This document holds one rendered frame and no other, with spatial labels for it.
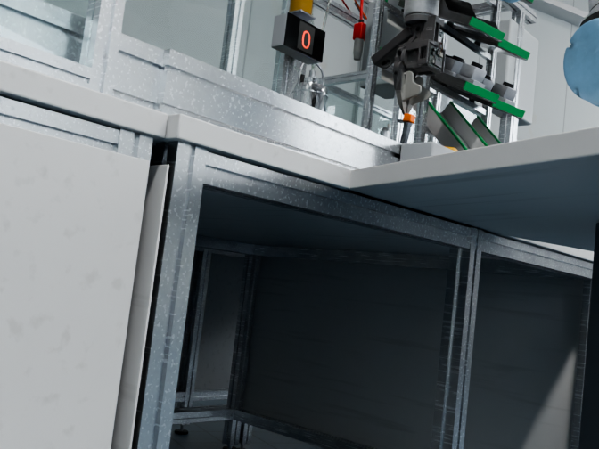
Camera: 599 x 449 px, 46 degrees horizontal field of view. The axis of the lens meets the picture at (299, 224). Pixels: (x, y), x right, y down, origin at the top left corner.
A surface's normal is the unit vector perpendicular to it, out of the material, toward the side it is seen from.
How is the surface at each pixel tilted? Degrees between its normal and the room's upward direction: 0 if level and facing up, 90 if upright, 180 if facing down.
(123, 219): 90
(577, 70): 97
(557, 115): 90
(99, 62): 90
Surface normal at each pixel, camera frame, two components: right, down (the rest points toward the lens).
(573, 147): -0.88, -0.15
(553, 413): -0.66, -0.15
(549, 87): 0.47, -0.03
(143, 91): 0.74, 0.02
